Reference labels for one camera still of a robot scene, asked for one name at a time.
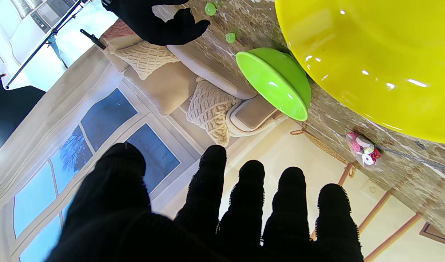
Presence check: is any white sheer curtain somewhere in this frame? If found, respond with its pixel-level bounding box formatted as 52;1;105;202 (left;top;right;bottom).
0;45;124;204

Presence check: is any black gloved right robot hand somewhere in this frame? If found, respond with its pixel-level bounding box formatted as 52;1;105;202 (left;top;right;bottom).
102;0;211;46

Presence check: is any green plastic bowl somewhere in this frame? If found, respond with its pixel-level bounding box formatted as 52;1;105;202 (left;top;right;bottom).
236;47;312;121

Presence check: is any yellow plastic bowl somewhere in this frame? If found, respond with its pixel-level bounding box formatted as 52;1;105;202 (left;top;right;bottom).
275;0;445;144

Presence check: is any beige knitted cushion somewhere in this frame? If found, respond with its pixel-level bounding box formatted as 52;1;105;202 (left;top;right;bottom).
186;78;243;147
114;40;182;81

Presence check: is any beige sofa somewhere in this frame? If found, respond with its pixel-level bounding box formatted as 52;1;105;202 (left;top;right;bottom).
102;18;290;147

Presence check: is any black backdrop clamp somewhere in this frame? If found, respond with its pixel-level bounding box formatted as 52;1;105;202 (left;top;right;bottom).
80;28;107;50

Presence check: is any white framed window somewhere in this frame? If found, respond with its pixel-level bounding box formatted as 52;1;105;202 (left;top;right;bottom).
11;87;183;262

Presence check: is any pink knitted cushion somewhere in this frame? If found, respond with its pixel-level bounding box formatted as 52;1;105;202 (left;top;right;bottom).
103;19;143;41

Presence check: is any pink white wrapped candy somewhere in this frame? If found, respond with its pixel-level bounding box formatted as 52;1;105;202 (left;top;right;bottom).
346;131;383;171

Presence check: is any black light stand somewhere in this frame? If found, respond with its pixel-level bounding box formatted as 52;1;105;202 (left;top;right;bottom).
4;0;90;90

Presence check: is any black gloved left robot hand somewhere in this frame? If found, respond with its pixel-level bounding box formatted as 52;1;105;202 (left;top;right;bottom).
44;142;365;262

